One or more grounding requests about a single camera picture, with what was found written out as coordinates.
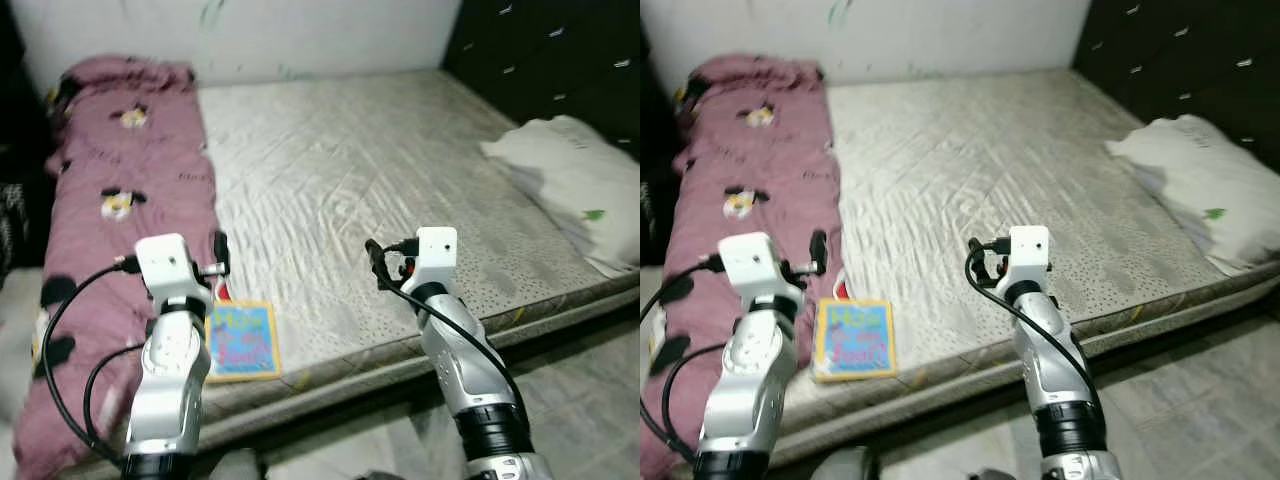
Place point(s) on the blue yellow children's book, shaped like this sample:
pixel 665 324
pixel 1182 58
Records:
pixel 245 340
pixel 855 340

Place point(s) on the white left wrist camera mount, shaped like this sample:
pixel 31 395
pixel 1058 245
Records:
pixel 755 262
pixel 165 262

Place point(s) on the grey robot leg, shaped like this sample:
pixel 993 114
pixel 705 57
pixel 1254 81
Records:
pixel 985 476
pixel 375 476
pixel 848 466
pixel 237 466

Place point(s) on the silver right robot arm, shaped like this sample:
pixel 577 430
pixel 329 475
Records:
pixel 1055 380
pixel 470 370

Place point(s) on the grey robot right leg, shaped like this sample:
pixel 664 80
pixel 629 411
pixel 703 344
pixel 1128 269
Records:
pixel 985 476
pixel 375 476

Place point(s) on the white printed pillow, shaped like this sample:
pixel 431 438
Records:
pixel 570 180
pixel 1200 180

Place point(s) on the grey robot left leg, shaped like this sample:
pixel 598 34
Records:
pixel 848 466
pixel 237 466

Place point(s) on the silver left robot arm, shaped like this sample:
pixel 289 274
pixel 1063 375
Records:
pixel 750 390
pixel 170 390

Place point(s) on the dark tufted headboard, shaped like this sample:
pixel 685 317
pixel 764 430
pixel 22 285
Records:
pixel 1180 60
pixel 550 60

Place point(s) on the black bag with white print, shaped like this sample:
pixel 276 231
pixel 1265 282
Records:
pixel 12 225

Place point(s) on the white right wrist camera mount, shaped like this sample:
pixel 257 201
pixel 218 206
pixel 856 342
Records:
pixel 1030 255
pixel 437 255

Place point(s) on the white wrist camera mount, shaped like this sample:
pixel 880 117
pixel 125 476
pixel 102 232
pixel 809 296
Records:
pixel 437 255
pixel 755 262
pixel 165 262
pixel 1030 255

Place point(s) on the mauve cartoon print blanket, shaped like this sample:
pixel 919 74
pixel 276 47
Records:
pixel 740 150
pixel 120 150

